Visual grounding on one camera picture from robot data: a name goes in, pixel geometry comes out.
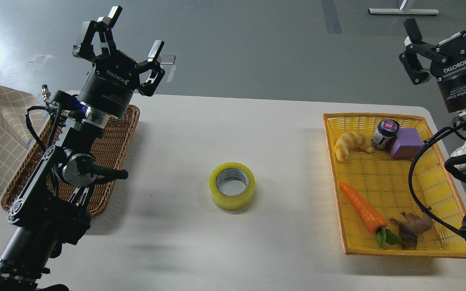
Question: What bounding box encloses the toy croissant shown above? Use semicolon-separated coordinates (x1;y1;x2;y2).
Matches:
334;131;375;162

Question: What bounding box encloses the brown wicker basket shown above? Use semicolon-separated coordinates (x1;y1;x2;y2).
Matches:
0;105;140;217

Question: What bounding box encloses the yellow tape roll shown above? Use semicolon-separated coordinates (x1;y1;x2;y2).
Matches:
209;162;255;211

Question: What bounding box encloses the white stand base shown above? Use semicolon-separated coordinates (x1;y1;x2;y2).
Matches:
368;0;440;16

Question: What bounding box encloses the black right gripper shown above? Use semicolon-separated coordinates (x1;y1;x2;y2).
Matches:
399;18;466;113

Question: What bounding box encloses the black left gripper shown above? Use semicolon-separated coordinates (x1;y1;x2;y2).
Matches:
72;6;165;118

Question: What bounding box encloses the yellow plastic basket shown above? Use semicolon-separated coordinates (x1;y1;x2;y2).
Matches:
322;113;466;259

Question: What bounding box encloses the small jar blue lid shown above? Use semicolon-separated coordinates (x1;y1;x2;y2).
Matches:
371;118;400;150

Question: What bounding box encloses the brown toy animal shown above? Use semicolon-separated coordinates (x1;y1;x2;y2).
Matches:
390;211;433;251

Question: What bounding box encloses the purple block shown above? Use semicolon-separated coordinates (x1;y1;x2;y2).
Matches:
389;128;424;160

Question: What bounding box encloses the toy carrot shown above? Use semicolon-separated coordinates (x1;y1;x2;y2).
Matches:
339;182;405;249

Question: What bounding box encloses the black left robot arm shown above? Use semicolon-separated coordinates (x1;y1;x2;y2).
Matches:
0;6;165;291

